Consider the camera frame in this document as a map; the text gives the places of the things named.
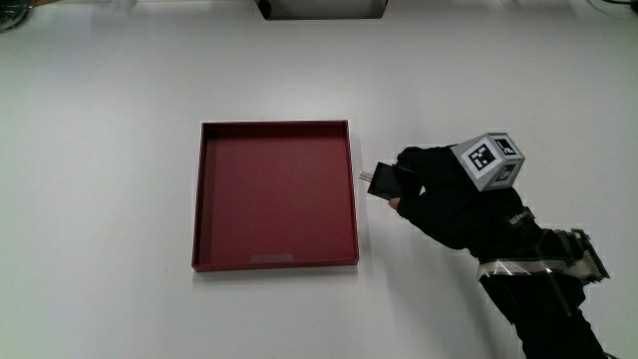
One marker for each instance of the person's right hand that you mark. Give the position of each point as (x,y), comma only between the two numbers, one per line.
(453,209)

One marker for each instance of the black charger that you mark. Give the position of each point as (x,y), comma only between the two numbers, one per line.
(389,183)

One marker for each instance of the person's right forearm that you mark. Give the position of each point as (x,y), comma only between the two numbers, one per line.
(543,304)

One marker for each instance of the white desk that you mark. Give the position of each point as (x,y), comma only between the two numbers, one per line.
(99,174)

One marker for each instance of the red square tray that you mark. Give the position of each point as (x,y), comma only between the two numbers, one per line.
(276,199)

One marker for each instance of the dark round object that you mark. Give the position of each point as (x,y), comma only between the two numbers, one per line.
(12,12)

